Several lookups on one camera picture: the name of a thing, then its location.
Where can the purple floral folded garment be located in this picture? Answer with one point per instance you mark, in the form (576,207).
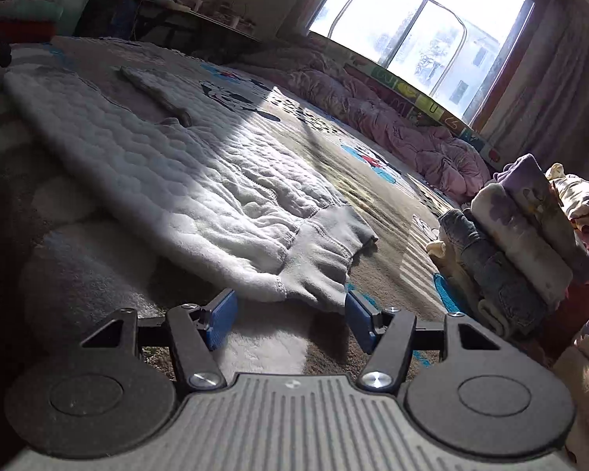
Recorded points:
(527,185)

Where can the colourful alphabet foam mat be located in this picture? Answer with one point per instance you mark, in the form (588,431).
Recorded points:
(403,97)

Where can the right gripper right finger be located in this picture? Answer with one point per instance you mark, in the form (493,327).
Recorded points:
(386,336)

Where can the wooden framed window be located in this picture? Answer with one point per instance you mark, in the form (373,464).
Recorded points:
(457,52)

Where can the pink quilted duvet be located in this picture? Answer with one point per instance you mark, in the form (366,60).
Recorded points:
(443,159)

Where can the folded blue jeans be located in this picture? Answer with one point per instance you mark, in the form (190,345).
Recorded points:
(495,275)

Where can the grey dotted curtain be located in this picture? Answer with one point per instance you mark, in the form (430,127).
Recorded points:
(545,109)

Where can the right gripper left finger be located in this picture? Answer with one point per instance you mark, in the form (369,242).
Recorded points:
(195,332)

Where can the white quilted garment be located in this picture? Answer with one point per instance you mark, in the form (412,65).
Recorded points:
(213,191)

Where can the white purple patterned roll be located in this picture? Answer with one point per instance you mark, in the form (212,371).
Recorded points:
(501,218)

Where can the Mickey Mouse plush blanket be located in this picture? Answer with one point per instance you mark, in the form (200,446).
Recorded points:
(66,261)

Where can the cream folded fleece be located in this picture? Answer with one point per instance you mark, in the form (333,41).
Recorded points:
(470,299)

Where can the cluttered dark desk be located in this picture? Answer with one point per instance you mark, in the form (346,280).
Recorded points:
(203,28)

